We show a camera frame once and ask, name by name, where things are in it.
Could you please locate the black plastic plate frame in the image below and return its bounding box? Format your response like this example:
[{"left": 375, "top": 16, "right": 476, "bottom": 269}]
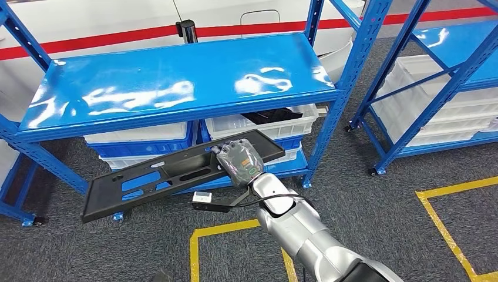
[
  {"left": 240, "top": 108, "right": 304, "bottom": 126},
  {"left": 80, "top": 129, "right": 287, "bottom": 224}
]

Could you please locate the blue metal shelf rack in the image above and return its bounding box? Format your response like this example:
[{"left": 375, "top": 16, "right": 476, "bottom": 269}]
[
  {"left": 347, "top": 0, "right": 498, "bottom": 176},
  {"left": 0, "top": 0, "right": 393, "bottom": 227}
]

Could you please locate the white plastic bin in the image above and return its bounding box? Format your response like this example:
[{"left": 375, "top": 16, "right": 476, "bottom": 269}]
[
  {"left": 383, "top": 54, "right": 498, "bottom": 113},
  {"left": 205, "top": 103, "right": 321, "bottom": 141},
  {"left": 371, "top": 99, "right": 498, "bottom": 148},
  {"left": 99, "top": 153, "right": 164, "bottom": 171},
  {"left": 83, "top": 122, "right": 190, "bottom": 145},
  {"left": 268, "top": 145, "right": 302, "bottom": 167}
]

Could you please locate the yellow floor tape square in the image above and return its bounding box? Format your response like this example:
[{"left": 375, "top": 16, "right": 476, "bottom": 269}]
[
  {"left": 415, "top": 177, "right": 498, "bottom": 282},
  {"left": 190, "top": 219, "right": 298, "bottom": 282}
]

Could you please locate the red barrier belt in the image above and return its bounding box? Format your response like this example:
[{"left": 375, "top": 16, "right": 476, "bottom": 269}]
[{"left": 0, "top": 23, "right": 180, "bottom": 62}]

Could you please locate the white car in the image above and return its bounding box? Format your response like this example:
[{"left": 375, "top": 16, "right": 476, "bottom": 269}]
[{"left": 0, "top": 0, "right": 368, "bottom": 122}]

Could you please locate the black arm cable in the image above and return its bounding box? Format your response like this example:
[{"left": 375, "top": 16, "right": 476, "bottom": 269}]
[{"left": 233, "top": 193, "right": 312, "bottom": 211}]

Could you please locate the black camera bracket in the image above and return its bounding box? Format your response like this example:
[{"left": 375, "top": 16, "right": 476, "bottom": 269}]
[{"left": 191, "top": 186, "right": 254, "bottom": 214}]

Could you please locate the black stanchion post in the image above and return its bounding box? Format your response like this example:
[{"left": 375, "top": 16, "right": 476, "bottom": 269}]
[{"left": 175, "top": 19, "right": 198, "bottom": 44}]

